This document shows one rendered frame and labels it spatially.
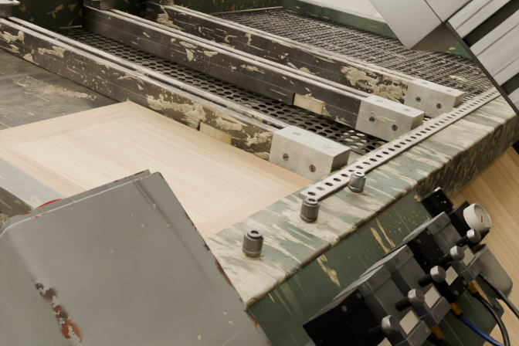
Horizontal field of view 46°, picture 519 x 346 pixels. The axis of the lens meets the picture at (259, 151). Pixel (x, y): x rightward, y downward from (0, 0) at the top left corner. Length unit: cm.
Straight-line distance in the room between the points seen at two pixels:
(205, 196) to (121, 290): 58
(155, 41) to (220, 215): 90
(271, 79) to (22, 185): 75
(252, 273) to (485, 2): 40
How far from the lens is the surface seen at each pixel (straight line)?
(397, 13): 50
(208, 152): 108
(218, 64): 156
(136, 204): 40
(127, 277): 37
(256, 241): 73
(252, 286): 70
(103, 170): 99
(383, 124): 133
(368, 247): 86
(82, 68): 141
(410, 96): 158
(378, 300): 66
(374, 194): 97
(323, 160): 102
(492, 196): 186
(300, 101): 143
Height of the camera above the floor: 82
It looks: 10 degrees up
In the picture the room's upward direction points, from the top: 35 degrees counter-clockwise
